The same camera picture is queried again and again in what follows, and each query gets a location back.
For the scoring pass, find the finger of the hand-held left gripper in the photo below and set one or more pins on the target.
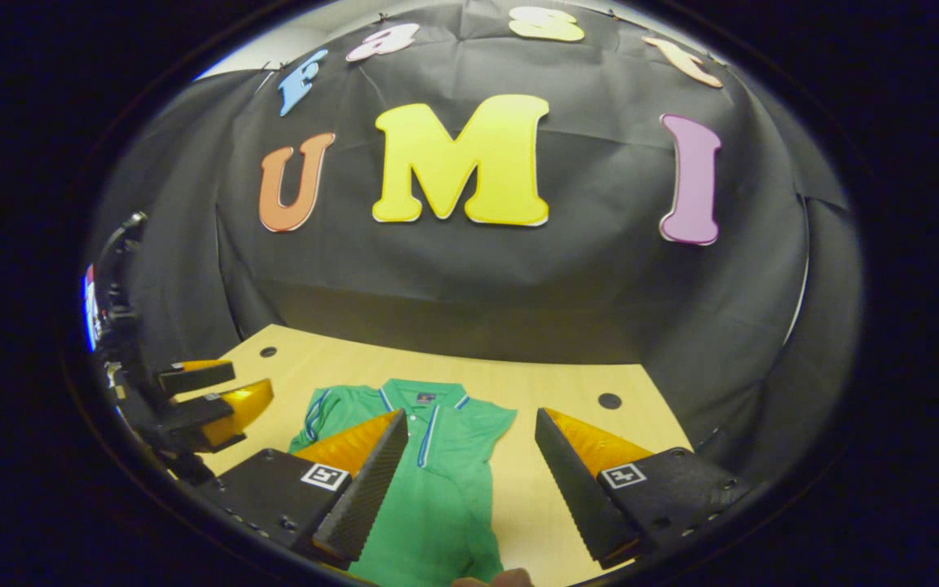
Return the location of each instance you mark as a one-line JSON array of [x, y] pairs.
[[188, 412], [196, 377]]

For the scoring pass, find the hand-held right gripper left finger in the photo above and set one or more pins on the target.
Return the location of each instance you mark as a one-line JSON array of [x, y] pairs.
[[368, 497]]

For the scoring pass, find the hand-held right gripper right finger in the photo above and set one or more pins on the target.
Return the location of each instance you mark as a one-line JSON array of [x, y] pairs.
[[575, 497]]

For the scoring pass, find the green T-shirt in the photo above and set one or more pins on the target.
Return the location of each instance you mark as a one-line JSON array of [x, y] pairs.
[[445, 505]]

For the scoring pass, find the black backdrop cloth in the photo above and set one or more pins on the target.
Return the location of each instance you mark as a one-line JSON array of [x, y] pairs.
[[600, 269]]

